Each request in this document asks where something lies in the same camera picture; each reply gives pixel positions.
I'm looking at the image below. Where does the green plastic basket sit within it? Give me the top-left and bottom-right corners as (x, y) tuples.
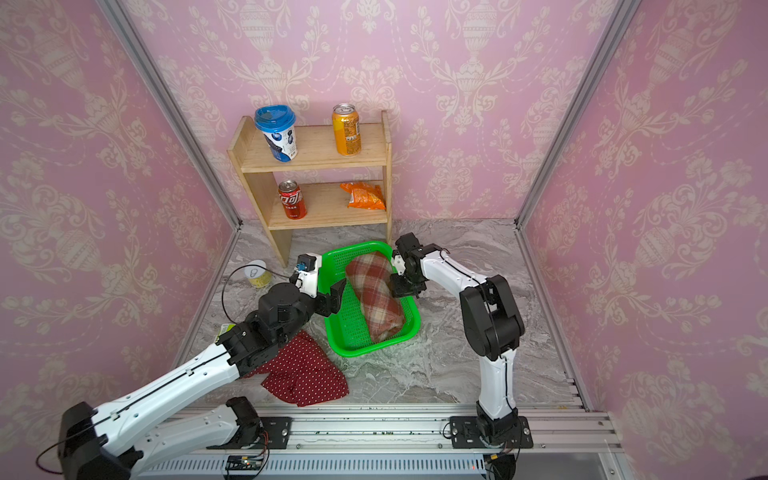
(318, 241), (421, 358)

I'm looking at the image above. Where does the red plaid skirt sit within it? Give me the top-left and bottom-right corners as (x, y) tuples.
(345, 251), (405, 343)

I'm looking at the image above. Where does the red polka dot skirt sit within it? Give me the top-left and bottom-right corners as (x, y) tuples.
(246, 330), (349, 407)

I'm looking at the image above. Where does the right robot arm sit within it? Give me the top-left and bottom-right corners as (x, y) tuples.
(390, 233), (533, 448)

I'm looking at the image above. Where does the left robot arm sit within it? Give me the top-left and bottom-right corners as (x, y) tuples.
(56, 280), (346, 479)

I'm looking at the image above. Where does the small yellow tin can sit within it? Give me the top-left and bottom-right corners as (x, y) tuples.
(243, 260), (272, 288)

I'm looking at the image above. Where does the wooden two-tier shelf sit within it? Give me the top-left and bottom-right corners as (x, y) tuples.
(227, 110), (393, 266)

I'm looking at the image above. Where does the orange snack bag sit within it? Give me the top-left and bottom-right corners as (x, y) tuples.
(340, 182), (386, 211)

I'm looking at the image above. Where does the green white carton box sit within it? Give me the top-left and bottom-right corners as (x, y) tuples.
(217, 323), (234, 337)

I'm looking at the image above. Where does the red cola can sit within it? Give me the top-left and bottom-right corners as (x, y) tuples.
(278, 180), (307, 220)

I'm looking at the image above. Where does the orange soda can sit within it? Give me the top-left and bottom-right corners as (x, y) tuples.
(332, 103), (361, 156)

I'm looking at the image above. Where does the small black circuit board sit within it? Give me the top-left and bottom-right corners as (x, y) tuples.
(224, 454), (268, 478)

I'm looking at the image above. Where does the blue lidded cup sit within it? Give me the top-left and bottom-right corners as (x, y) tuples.
(254, 105), (298, 163)

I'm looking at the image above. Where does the black connector box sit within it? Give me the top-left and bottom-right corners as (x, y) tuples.
(484, 454), (517, 480)

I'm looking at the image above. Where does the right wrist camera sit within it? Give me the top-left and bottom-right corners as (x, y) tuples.
(391, 250), (406, 276)

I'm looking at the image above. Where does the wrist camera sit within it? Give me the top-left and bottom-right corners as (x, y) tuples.
(391, 250), (406, 276)
(289, 253), (322, 298)

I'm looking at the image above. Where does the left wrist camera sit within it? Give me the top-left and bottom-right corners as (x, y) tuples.
(289, 253), (322, 298)

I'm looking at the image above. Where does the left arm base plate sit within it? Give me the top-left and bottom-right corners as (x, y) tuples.
(208, 417), (292, 451)

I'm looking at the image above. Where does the aluminium front rail frame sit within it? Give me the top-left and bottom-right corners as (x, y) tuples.
(143, 404), (631, 479)

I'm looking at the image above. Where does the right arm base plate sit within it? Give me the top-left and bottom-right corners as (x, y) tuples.
(448, 415), (534, 450)

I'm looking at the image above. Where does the right aluminium corner post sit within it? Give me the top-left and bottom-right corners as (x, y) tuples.
(515, 0), (643, 229)

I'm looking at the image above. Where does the aluminium corner post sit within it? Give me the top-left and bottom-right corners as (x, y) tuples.
(515, 0), (643, 229)
(95, 0), (242, 229)

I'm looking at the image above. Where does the left aluminium corner post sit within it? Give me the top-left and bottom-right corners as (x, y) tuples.
(95, 0), (242, 229)

